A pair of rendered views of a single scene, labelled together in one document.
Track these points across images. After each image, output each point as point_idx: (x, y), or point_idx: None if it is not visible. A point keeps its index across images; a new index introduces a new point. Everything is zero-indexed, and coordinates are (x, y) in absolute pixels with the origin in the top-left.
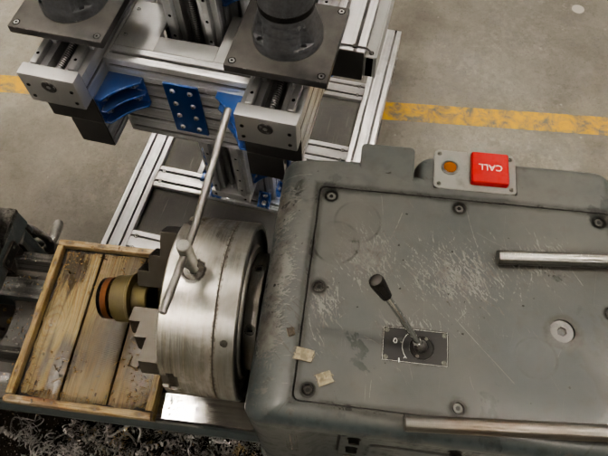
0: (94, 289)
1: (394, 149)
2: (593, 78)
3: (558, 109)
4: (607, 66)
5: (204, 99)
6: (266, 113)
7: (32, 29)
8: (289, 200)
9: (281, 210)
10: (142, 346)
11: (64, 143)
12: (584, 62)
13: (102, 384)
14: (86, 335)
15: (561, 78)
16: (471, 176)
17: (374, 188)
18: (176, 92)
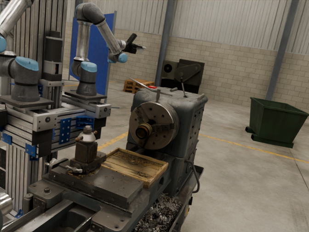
0: (116, 164)
1: (141, 88)
2: (68, 150)
3: (71, 158)
4: (66, 147)
5: (71, 122)
6: (104, 105)
7: (29, 103)
8: (145, 95)
9: (146, 97)
10: (161, 130)
11: None
12: (61, 149)
13: (151, 169)
14: (132, 168)
15: (61, 153)
16: (153, 87)
17: (149, 90)
18: (65, 122)
